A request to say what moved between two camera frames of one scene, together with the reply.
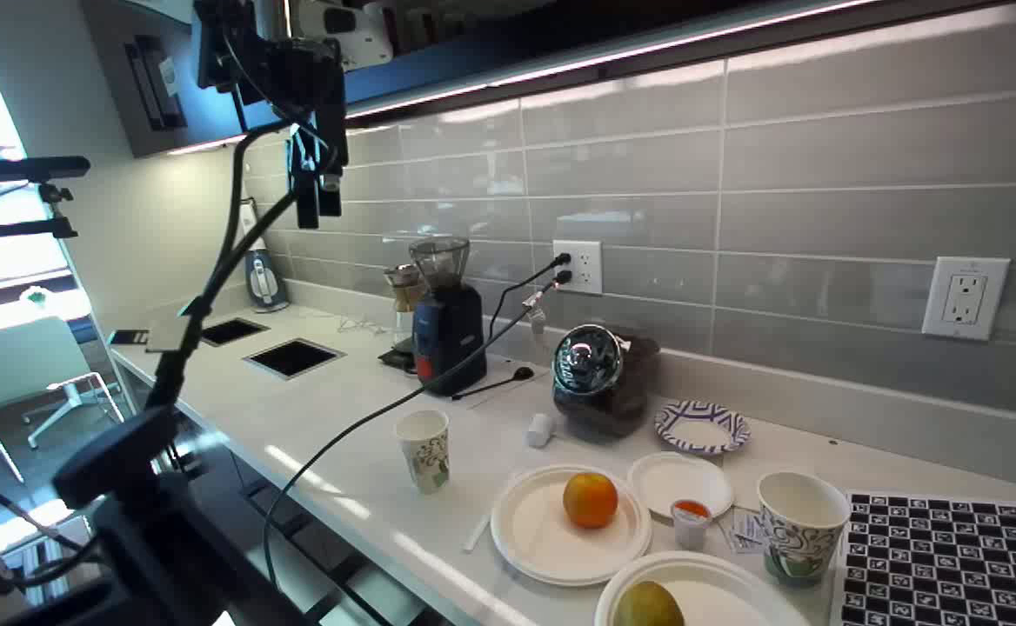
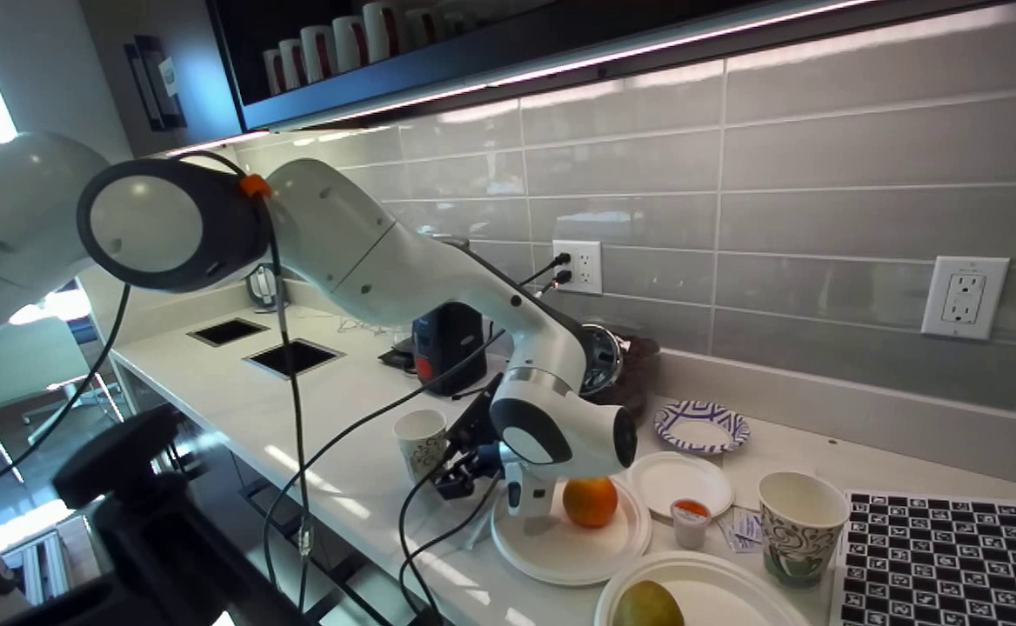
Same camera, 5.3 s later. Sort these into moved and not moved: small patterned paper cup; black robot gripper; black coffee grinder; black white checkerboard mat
Moved: black robot gripper
Not moved: black white checkerboard mat; black coffee grinder; small patterned paper cup
